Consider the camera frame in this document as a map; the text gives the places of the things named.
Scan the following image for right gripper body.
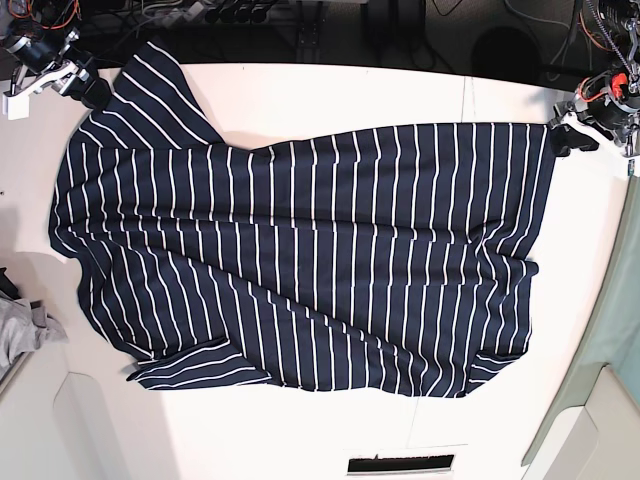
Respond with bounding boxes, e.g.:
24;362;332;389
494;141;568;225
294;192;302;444
2;29;95;98

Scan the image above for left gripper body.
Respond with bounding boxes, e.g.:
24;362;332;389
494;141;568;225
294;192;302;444
548;70;639;160

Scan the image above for navy white striped t-shirt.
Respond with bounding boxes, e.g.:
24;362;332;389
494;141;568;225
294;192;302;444
49;43;555;398

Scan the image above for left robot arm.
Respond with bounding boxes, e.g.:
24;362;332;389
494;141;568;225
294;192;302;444
548;1;639;163

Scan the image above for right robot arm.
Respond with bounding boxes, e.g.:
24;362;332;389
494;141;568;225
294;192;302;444
1;1;112;120

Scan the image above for black power strip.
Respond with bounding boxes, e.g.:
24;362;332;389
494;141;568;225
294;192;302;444
204;0;276;25

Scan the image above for grey dark clothes pile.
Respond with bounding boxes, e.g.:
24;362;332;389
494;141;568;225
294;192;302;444
1;267;67;378

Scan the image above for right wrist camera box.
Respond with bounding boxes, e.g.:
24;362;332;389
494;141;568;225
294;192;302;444
2;92;30;121

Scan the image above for white cables in background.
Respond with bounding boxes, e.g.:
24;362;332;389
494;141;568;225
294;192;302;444
502;0;591;81

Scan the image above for table cable slot opening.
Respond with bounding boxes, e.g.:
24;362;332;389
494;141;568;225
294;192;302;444
345;444;467;479

